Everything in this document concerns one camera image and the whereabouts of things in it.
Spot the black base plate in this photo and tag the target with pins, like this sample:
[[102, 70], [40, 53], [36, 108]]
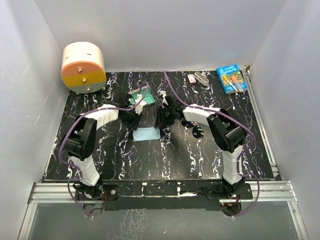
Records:
[[165, 194]]

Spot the light blue cleaning cloth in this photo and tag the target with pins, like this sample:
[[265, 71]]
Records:
[[146, 134]]

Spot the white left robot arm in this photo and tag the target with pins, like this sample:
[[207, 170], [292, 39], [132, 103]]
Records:
[[79, 141]]

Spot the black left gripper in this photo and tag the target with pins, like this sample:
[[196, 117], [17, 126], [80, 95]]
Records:
[[132, 125]]

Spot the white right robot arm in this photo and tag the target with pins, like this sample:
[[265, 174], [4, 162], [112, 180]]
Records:
[[228, 136]]

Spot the yellow white marker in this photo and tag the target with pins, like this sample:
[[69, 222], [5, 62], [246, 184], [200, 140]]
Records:
[[230, 83]]

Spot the round mini drawer cabinet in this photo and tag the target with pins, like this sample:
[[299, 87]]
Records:
[[83, 68]]

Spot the black sunglasses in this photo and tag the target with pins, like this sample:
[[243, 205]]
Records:
[[197, 131]]

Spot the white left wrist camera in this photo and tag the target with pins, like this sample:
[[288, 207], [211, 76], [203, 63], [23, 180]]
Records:
[[139, 104]]

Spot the small red white box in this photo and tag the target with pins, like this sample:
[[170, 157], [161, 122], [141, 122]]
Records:
[[191, 79]]

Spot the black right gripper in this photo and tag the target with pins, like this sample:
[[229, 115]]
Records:
[[161, 121]]

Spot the blue paperback book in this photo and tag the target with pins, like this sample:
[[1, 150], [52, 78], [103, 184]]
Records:
[[231, 79]]

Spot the orange grey marker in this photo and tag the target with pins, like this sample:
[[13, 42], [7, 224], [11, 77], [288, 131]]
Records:
[[237, 83]]

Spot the grey glasses case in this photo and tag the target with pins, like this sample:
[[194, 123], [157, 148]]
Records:
[[148, 98]]

